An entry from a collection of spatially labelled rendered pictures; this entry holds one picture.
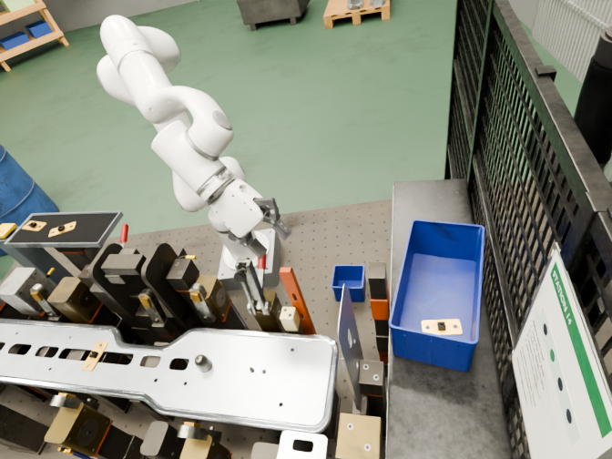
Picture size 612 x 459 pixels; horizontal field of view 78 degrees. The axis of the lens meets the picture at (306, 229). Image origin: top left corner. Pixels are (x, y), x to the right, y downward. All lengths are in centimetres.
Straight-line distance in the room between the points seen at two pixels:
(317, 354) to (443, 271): 38
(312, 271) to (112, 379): 76
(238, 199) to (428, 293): 51
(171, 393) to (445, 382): 63
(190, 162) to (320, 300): 79
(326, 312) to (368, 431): 62
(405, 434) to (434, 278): 38
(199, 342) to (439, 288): 63
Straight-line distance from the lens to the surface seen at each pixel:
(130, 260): 110
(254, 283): 91
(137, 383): 111
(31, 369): 136
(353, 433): 82
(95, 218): 139
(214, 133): 75
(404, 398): 87
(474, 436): 86
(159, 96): 86
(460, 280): 101
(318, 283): 144
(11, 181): 376
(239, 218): 80
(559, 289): 54
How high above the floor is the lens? 185
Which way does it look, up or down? 45 degrees down
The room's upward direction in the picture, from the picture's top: 16 degrees counter-clockwise
